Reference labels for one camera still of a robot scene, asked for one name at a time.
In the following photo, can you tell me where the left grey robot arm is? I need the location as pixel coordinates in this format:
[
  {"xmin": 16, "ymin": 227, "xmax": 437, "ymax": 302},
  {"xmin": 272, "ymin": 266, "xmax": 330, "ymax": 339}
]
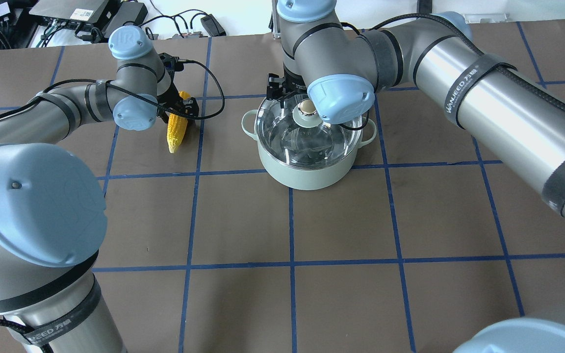
[{"xmin": 0, "ymin": 25, "xmax": 199, "ymax": 353}]

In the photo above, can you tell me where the yellow toy corn cob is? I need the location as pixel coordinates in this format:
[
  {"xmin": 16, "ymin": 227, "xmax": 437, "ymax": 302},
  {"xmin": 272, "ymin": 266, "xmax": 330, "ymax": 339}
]
[{"xmin": 167, "ymin": 108, "xmax": 188, "ymax": 153}]

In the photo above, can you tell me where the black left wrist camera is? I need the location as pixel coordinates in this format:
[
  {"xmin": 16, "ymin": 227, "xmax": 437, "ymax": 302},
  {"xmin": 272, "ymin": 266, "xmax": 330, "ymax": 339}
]
[{"xmin": 159, "ymin": 53, "xmax": 183, "ymax": 76}]

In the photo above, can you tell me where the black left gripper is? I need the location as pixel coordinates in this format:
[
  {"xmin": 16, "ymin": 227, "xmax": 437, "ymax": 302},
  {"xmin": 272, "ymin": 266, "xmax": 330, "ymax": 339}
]
[{"xmin": 157, "ymin": 74, "xmax": 200, "ymax": 124}]

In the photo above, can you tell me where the pale green cooking pot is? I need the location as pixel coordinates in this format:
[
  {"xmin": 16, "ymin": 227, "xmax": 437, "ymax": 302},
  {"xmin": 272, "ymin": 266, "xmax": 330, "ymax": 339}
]
[{"xmin": 241, "ymin": 94, "xmax": 378, "ymax": 190}]

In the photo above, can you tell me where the glass pot lid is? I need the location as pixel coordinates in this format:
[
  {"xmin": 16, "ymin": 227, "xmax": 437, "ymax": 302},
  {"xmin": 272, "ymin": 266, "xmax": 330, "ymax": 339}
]
[{"xmin": 255, "ymin": 95, "xmax": 368, "ymax": 170}]

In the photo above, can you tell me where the black electronics box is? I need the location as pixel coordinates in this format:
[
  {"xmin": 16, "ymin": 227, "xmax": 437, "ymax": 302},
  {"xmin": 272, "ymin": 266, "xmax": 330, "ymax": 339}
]
[{"xmin": 29, "ymin": 0, "xmax": 121, "ymax": 30}]

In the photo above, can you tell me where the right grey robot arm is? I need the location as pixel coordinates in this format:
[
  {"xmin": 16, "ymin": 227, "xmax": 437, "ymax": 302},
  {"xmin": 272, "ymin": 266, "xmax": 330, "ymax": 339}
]
[{"xmin": 273, "ymin": 0, "xmax": 565, "ymax": 218}]

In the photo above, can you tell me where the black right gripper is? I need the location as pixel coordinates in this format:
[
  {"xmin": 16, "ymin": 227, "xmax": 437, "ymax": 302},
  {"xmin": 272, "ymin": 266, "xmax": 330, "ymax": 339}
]
[{"xmin": 265, "ymin": 66, "xmax": 307, "ymax": 110}]

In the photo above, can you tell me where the black power adapter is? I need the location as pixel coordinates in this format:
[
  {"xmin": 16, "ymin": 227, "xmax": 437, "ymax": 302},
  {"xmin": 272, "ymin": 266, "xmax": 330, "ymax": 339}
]
[{"xmin": 200, "ymin": 14, "xmax": 227, "ymax": 37}]

